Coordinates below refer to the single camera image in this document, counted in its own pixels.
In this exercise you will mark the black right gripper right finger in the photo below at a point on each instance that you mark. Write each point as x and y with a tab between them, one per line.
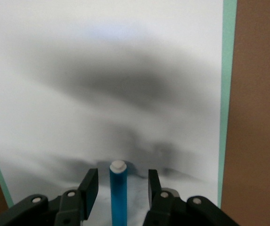
172	212

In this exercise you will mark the teal clipboard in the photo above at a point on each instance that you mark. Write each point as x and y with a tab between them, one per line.
227	70

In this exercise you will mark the blue marker with white cap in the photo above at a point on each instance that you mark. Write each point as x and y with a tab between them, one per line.
118	193

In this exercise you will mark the white paper sheet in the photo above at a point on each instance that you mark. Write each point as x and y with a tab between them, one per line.
102	47

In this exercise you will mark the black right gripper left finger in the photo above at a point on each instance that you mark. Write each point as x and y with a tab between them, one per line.
73	204

